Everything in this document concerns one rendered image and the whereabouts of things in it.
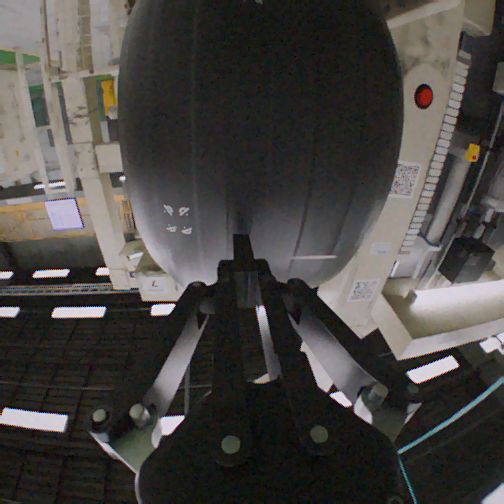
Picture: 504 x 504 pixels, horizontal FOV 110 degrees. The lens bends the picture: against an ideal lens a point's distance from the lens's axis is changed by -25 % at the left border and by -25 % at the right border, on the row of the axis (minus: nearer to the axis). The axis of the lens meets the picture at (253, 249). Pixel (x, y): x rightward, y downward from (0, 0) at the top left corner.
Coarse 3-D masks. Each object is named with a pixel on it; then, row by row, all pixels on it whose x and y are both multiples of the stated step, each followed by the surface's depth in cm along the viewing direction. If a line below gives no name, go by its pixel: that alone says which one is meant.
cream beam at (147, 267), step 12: (144, 252) 90; (144, 264) 83; (156, 264) 84; (144, 276) 80; (156, 276) 81; (168, 276) 81; (168, 288) 84; (180, 288) 85; (144, 300) 87; (156, 300) 88; (168, 300) 88
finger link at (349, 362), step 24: (288, 288) 15; (288, 312) 15; (312, 312) 12; (312, 336) 12; (336, 336) 10; (336, 360) 10; (360, 360) 9; (336, 384) 10; (360, 384) 9; (384, 384) 8; (408, 384) 8; (408, 408) 7
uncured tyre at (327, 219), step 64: (192, 0) 14; (320, 0) 15; (128, 64) 17; (192, 64) 15; (256, 64) 16; (320, 64) 16; (384, 64) 17; (128, 128) 18; (192, 128) 17; (256, 128) 17; (320, 128) 18; (384, 128) 18; (128, 192) 22; (192, 192) 19; (256, 192) 20; (320, 192) 20; (384, 192) 23; (192, 256) 24; (256, 256) 25
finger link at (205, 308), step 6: (222, 264) 18; (228, 264) 18; (216, 282) 15; (210, 288) 15; (210, 294) 14; (204, 300) 14; (210, 300) 14; (204, 306) 14; (210, 306) 14; (198, 312) 14; (204, 312) 14; (210, 312) 15
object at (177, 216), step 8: (160, 200) 20; (168, 200) 20; (160, 208) 20; (168, 208) 20; (176, 208) 20; (184, 208) 20; (168, 216) 21; (176, 216) 21; (184, 216) 21; (192, 216) 21; (168, 224) 21; (176, 224) 21; (184, 224) 21; (192, 224) 21; (168, 232) 22; (176, 232) 22; (184, 232) 22; (192, 232) 22
